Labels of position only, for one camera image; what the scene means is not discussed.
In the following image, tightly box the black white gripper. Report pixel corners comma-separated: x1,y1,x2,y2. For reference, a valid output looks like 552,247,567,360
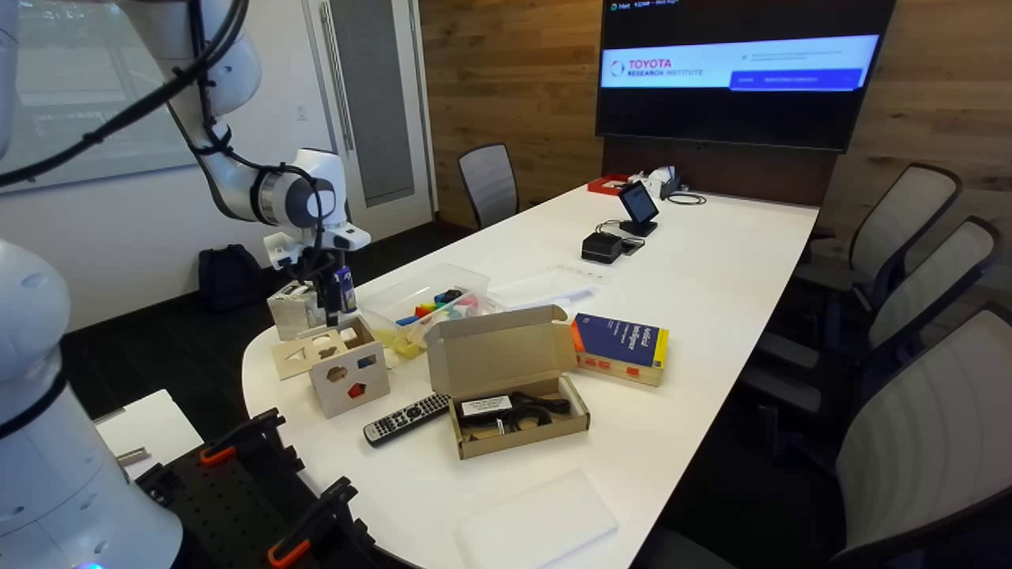
261,150,368,326

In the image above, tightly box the wooden shape sorter cube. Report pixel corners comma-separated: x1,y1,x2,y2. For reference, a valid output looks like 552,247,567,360
273,316,387,416

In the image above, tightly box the clear tray of blocks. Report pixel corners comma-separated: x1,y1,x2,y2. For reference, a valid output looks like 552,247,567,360
359,267,493,360

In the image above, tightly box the black bag on floor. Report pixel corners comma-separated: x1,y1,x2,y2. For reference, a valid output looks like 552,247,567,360
199,243,258,313

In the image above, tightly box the black remote control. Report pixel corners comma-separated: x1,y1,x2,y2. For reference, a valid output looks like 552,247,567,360
362,394,449,449

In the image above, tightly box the orange black clamp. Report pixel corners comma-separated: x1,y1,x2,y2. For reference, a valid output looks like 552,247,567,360
264,478,355,569
199,408,283,467

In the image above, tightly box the open cardboard box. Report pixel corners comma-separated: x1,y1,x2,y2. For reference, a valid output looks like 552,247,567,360
423,303,592,458

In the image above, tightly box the black perforated board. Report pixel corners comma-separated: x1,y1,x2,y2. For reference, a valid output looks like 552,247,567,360
138,438,413,569

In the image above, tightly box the black conference device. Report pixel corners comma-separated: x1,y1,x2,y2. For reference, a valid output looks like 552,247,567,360
580,232,621,264

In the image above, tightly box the blue yellow book box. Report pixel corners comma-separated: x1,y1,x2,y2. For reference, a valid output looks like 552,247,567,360
568,313,670,386

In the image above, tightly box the red flat box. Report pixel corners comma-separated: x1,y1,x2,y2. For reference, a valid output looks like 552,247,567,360
589,173,629,196

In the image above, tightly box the small tablet on stand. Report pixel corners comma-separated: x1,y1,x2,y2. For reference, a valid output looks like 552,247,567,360
619,184,657,238

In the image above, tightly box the white flat foam pad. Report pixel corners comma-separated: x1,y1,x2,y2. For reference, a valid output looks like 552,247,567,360
455,472,616,569

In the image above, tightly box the middle grey office chair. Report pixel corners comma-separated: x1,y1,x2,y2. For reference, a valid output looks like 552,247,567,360
757,216,998,370

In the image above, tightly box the far grey office chair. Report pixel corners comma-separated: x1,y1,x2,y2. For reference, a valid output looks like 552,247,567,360
808,160,963,311

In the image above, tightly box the grey mesh office chair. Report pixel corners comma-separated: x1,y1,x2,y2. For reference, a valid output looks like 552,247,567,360
629,306,1012,569

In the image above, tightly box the wall mounted television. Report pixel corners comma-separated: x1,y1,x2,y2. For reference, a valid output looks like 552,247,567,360
593,0,895,151

